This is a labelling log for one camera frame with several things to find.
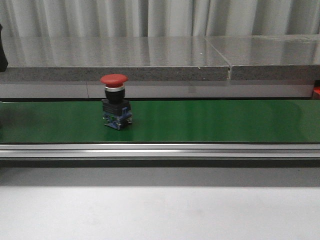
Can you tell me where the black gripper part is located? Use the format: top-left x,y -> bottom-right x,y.
0,24 -> 8,72

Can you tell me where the green conveyor belt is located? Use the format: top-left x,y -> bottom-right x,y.
0,99 -> 320,144

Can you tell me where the red plastic tray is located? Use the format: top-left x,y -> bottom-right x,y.
312,86 -> 320,100

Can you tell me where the aluminium conveyor side rail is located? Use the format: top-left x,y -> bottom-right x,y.
0,143 -> 320,159

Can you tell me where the grey stone slab shelf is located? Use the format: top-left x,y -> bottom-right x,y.
0,34 -> 320,83

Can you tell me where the grey curtain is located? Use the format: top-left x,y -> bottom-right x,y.
0,0 -> 320,37

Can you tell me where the red mushroom push button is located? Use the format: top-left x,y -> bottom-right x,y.
100,74 -> 132,130

